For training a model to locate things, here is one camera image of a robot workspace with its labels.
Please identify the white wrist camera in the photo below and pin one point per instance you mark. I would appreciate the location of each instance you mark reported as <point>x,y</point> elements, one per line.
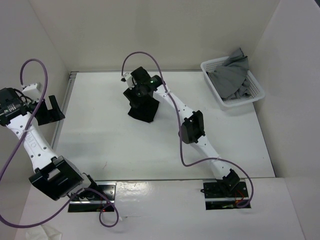
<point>127,78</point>
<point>33,91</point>

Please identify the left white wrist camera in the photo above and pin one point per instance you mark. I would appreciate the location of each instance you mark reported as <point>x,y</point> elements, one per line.
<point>33,91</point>

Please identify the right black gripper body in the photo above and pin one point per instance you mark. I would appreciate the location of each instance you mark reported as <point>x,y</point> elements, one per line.
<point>138,92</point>

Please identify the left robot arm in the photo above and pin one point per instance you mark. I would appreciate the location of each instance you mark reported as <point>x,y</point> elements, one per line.
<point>54,175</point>

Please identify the crumpled white tissue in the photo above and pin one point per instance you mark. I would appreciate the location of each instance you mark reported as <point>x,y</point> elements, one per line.
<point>43,232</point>

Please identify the black skirt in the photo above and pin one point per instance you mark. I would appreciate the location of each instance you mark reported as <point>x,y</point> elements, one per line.
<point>145,110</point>

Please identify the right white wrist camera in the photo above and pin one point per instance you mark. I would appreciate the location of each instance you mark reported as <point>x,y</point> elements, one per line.
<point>127,78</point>

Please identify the grey skirt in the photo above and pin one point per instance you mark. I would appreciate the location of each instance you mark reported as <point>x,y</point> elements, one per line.
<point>230,78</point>

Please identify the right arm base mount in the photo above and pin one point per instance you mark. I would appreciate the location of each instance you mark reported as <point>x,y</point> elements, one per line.
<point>215,200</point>

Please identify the white perforated plastic basket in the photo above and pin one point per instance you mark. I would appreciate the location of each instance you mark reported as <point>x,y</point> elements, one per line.
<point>255,89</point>

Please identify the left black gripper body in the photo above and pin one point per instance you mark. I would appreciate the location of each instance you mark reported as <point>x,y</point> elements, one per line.
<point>41,115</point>

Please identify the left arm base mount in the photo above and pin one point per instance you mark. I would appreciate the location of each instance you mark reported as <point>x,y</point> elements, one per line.
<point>90,202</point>

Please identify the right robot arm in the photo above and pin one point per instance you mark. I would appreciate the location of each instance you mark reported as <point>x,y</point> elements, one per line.
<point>192,132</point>

